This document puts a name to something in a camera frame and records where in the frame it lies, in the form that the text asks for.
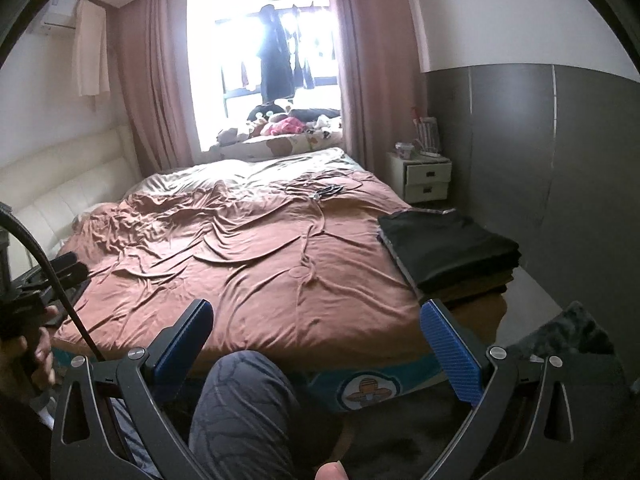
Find white nightstand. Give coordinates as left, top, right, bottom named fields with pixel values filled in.
left=385, top=152, right=453, bottom=206

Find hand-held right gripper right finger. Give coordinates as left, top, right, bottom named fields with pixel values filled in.
left=420, top=299, right=593, bottom=480

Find person's leg in grey pants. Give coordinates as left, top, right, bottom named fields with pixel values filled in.
left=187, top=350, right=346, bottom=480

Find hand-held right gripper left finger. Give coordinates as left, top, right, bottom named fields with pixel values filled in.
left=50, top=299, right=215, bottom=480

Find brown blanket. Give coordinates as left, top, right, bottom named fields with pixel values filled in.
left=52, top=167, right=506, bottom=361

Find pile of clothes and toys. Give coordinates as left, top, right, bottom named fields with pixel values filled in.
left=215, top=100, right=343, bottom=143

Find pink plush toy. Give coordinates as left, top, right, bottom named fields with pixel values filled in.
left=262, top=116, right=306, bottom=137

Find white air conditioner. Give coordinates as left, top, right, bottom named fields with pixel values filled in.
left=27, top=0, right=81, bottom=36

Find white hanging cloth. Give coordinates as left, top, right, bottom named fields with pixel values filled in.
left=72, top=0, right=111, bottom=98

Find pink curtain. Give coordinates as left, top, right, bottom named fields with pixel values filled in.
left=117, top=0, right=201, bottom=178
left=324, top=0, right=431, bottom=186

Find dark fluffy rug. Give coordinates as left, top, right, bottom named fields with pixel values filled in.
left=515, top=302, right=633, bottom=411

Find person's left hand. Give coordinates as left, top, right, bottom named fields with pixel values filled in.
left=19, top=306, right=59, bottom=391

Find white duvet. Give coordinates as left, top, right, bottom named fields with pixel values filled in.
left=122, top=147, right=361, bottom=196

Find stack of clothes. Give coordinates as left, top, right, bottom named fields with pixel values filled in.
left=376, top=207, right=521, bottom=306

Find cream padded headboard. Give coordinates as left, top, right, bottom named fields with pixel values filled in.
left=0, top=125, right=143, bottom=281

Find items on bedside table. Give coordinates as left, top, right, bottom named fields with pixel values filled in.
left=412, top=115, right=443, bottom=157

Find dark hanging clothes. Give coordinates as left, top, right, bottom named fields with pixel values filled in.
left=257, top=4, right=316, bottom=103

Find person's right hand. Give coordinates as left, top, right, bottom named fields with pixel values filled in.
left=314, top=461, right=351, bottom=480

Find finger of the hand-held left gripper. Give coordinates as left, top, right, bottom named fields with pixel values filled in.
left=50, top=266, right=93, bottom=292
left=47, top=252, right=81, bottom=273

